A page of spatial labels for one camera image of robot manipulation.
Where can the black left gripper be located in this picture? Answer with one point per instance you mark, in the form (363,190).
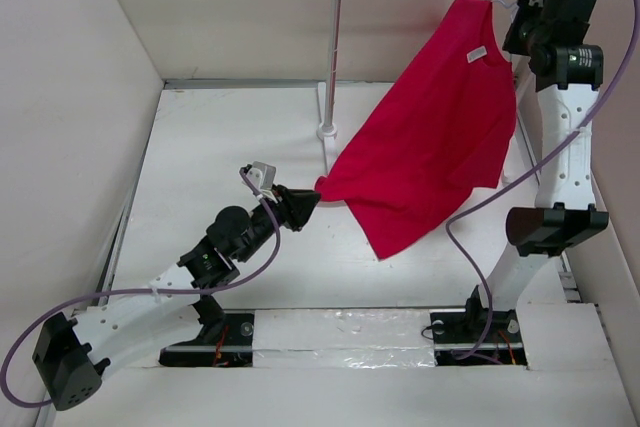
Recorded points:
(295,205)

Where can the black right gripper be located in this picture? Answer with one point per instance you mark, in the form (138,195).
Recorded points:
(514,41)

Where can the red t shirt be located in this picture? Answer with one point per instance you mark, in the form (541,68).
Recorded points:
(442,130)

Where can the blue wire hanger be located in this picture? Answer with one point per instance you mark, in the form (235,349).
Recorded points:
(505,4)

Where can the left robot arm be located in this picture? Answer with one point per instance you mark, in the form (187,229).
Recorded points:
(75,355)

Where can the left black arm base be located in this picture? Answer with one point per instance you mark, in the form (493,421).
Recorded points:
(225,340)

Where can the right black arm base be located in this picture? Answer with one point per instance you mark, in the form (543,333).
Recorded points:
(465,336)

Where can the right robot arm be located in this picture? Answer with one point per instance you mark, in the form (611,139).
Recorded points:
(568,74)

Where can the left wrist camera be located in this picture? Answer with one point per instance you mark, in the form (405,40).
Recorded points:
(258,175)

